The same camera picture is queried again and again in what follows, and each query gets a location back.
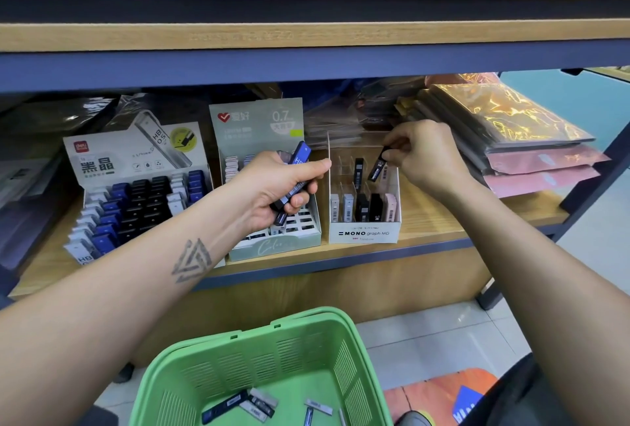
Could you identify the pile of lead cases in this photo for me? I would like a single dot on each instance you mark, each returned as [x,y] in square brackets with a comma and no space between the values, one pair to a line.
[241,403]

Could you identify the colourful printed mat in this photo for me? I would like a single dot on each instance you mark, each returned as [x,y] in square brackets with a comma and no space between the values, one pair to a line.
[438,391]

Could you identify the person's left forearm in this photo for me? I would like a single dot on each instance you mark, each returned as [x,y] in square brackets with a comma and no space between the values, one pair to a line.
[98,332]

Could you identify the green plastic basket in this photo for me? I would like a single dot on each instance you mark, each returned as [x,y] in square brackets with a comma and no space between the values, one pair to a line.
[177,377]

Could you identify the person's right hand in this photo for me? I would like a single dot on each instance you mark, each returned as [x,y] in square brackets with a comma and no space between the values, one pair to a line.
[428,157]

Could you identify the person's left hand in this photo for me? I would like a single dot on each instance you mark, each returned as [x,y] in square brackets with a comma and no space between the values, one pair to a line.
[266,190]

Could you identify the person's right forearm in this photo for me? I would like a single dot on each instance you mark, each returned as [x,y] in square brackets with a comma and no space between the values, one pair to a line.
[551,293]

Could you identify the dark plastic-wrapped packs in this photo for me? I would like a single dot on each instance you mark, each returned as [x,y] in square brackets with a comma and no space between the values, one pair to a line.
[502,126]

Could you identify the grey sneaker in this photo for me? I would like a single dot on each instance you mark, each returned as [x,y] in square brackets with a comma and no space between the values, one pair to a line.
[413,418]

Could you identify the white display box red label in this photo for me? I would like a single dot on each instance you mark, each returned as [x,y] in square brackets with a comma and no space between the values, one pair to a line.
[108,150]

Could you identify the stack of wrapped paper packs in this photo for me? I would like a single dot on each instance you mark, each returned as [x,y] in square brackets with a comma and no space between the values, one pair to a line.
[29,185]

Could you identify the pale green display box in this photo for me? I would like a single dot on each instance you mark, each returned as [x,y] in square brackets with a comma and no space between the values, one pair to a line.
[246,121]

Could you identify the clear plastic display box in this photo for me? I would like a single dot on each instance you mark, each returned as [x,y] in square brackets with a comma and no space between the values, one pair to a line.
[364,234]

